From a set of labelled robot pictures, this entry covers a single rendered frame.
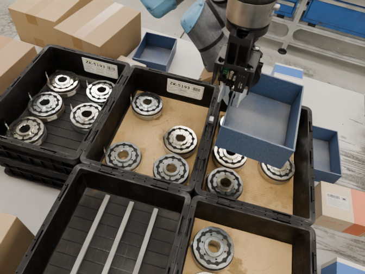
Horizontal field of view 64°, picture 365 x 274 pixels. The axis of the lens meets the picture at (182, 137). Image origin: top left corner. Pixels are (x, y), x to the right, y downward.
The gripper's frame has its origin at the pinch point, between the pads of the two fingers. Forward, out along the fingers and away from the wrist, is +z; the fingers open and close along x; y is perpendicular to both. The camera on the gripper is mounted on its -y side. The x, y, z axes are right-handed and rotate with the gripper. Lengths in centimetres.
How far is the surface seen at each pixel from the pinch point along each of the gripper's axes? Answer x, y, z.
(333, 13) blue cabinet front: 40, -197, 71
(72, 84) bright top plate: -54, -9, 22
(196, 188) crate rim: -1.9, 14.1, 18.8
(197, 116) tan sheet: -11.8, -16.8, 28.1
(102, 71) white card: -47, -17, 21
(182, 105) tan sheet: -18.3, -19.1, 27.7
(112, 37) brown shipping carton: -56, -39, 23
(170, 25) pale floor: -91, -184, 106
